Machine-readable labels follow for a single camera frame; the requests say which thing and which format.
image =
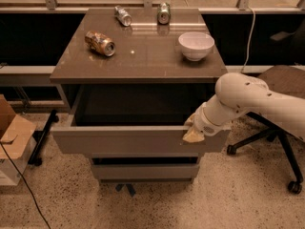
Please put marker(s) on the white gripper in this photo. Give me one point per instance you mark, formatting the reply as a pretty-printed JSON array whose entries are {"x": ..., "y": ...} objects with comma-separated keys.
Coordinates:
[{"x": 202, "y": 124}]

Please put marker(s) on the grey top drawer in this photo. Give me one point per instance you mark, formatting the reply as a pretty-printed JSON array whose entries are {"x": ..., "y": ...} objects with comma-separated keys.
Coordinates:
[{"x": 135, "y": 119}]

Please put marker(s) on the grey drawer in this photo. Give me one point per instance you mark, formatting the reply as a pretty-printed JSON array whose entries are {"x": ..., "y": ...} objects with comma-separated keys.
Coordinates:
[
  {"x": 120, "y": 172},
  {"x": 143, "y": 156},
  {"x": 135, "y": 119}
]

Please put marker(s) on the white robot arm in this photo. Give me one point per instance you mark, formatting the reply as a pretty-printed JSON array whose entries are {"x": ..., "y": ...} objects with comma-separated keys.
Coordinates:
[{"x": 237, "y": 94}]

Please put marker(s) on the grey drawer cabinet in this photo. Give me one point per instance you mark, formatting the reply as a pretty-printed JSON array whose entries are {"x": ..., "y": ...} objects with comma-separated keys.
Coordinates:
[{"x": 145, "y": 53}]

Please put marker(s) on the grey middle drawer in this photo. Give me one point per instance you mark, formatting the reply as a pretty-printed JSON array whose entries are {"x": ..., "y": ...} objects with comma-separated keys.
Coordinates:
[{"x": 143, "y": 156}]

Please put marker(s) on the grey bottom drawer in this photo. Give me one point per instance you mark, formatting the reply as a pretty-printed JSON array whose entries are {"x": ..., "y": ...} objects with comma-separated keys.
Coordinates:
[{"x": 120, "y": 172}]

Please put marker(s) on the white ceramic bowl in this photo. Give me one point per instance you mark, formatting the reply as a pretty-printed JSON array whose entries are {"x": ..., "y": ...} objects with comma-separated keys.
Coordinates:
[{"x": 195, "y": 45}]

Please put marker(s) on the blue tape on floor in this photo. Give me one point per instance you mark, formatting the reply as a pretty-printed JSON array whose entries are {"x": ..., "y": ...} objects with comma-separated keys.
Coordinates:
[{"x": 129, "y": 187}]

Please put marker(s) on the black office chair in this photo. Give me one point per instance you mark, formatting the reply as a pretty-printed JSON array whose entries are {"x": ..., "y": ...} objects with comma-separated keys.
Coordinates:
[{"x": 285, "y": 80}]

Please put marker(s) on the gold crushed can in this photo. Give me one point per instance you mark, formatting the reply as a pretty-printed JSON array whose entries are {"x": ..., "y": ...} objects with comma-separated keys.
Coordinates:
[{"x": 100, "y": 43}]

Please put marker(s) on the silver soda can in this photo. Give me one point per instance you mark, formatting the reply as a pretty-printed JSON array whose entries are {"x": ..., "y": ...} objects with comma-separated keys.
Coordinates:
[{"x": 123, "y": 16}]

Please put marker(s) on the black metal stand foot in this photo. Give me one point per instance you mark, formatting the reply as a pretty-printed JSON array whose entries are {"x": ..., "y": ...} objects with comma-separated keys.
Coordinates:
[{"x": 40, "y": 137}]

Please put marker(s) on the cardboard box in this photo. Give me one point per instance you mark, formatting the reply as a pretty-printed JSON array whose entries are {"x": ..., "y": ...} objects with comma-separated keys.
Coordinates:
[{"x": 16, "y": 135}]

